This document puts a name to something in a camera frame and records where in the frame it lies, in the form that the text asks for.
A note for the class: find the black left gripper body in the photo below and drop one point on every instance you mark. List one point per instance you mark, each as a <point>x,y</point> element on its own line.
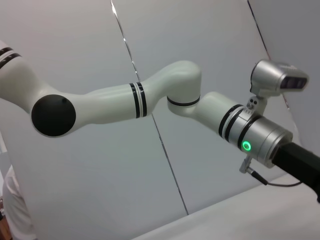
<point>300,165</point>

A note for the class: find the person in light shirt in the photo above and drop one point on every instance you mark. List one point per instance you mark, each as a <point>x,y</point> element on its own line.
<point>15,200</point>

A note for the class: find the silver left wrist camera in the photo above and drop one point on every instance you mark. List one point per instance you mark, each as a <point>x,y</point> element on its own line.
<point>272,77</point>

